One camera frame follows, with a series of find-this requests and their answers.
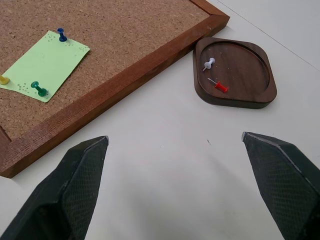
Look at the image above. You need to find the dark wooden tray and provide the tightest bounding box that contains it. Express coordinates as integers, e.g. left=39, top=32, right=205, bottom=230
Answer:
left=192, top=37, right=278, bottom=110

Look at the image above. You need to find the wood-framed cork board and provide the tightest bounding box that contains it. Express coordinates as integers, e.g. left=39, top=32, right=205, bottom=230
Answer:
left=0, top=0, right=231, bottom=179

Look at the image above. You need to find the green paper note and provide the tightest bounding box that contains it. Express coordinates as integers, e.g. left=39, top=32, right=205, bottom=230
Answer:
left=0, top=30, right=91, bottom=104

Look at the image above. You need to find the white push pin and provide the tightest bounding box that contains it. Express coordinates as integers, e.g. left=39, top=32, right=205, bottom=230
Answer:
left=202, top=57, right=216, bottom=73

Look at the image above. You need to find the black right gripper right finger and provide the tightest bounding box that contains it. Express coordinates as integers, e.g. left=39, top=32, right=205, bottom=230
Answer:
left=241, top=131, right=320, bottom=240

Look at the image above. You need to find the blue push pin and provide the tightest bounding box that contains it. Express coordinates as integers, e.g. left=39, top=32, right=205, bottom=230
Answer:
left=56, top=27, right=68, bottom=43

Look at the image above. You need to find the red push pin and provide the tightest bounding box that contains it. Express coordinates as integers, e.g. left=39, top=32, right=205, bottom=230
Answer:
left=207, top=77, right=229, bottom=94

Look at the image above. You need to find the green push pin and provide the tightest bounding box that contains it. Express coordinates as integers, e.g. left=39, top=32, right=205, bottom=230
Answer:
left=30, top=80, right=49, bottom=98

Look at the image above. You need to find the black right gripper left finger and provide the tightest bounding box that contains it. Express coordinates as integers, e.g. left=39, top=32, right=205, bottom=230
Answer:
left=0, top=135, right=110, bottom=240

